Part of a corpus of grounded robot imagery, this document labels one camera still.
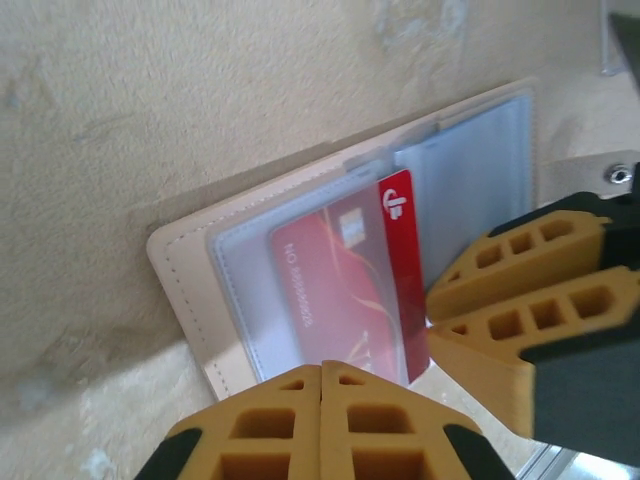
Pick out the beige leather card holder wallet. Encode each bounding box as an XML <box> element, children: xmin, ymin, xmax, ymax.
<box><xmin>146</xmin><ymin>77</ymin><xmax>640</xmax><ymax>402</ymax></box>

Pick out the red VIP credit card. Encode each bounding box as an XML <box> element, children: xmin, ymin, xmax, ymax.
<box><xmin>268</xmin><ymin>168</ymin><xmax>431</xmax><ymax>386</ymax></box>

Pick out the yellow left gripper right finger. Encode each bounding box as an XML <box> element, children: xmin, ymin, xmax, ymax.
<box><xmin>320</xmin><ymin>358</ymin><xmax>516</xmax><ymax>480</ymax></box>

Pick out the aluminium frame rail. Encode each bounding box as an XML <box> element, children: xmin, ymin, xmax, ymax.
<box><xmin>517</xmin><ymin>442</ymin><xmax>640</xmax><ymax>480</ymax></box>

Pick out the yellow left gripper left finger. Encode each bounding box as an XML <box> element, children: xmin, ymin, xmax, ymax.
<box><xmin>134</xmin><ymin>363</ymin><xmax>322</xmax><ymax>480</ymax></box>

